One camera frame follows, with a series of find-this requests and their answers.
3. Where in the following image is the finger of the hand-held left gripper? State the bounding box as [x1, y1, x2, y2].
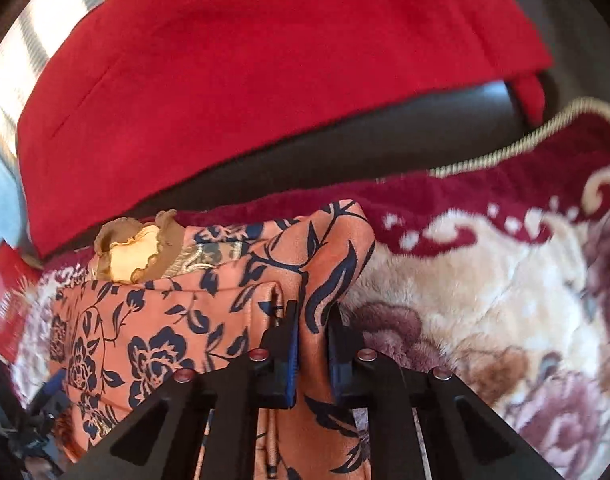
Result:
[32, 370, 74, 417]

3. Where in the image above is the orange floral garment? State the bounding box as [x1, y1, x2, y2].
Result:
[49, 200, 417, 480]

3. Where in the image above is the black leather sofa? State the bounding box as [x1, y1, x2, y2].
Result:
[130, 0, 610, 211]

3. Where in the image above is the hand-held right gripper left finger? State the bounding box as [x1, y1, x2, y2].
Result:
[79, 302, 300, 480]

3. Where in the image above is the red cloth cover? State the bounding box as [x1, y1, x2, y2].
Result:
[15, 0, 556, 261]

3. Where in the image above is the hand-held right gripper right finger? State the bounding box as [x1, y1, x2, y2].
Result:
[328, 305, 564, 480]

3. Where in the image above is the light window curtain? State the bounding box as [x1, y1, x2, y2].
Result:
[0, 0, 118, 131]

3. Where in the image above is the red printed pillow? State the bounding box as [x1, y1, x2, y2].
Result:
[0, 241, 42, 367]

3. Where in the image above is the floral plush blanket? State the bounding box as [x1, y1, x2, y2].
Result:
[10, 97, 610, 480]

